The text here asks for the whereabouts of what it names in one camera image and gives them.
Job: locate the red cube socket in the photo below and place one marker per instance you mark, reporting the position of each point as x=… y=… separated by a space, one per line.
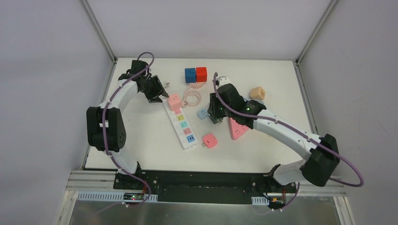
x=201 y=74

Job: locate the pink cube socket adapter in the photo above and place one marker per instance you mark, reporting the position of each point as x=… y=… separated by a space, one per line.
x=174 y=102

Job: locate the blue cube socket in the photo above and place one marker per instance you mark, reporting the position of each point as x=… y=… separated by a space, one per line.
x=190 y=75

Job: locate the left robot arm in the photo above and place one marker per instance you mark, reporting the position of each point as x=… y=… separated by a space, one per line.
x=105 y=127

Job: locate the pink triangular power strip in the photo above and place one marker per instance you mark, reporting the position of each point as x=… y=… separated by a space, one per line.
x=236 y=130

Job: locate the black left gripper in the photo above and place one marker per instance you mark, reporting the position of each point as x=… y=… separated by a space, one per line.
x=156 y=88

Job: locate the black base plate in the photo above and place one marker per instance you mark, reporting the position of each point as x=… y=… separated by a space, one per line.
x=204 y=187

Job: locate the dark green cube adapter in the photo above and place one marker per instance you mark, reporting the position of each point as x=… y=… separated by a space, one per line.
x=215 y=120

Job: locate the pink round socket base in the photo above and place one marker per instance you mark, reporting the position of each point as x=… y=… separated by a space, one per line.
x=197 y=85

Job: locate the light blue power strip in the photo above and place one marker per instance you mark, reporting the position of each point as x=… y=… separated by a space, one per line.
x=202 y=114

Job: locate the tan cube socket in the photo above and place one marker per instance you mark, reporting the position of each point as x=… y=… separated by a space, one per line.
x=257 y=93

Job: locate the aluminium frame rail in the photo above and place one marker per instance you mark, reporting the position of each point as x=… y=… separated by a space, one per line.
x=91 y=180

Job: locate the white power strip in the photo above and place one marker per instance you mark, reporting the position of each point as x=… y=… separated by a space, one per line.
x=182 y=127

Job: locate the pink plug adapter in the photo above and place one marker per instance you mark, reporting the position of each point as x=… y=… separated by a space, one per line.
x=209 y=141

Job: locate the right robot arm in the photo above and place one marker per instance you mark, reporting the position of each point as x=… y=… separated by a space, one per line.
x=319 y=154

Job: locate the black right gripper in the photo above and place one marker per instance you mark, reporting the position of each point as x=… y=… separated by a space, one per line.
x=214 y=110

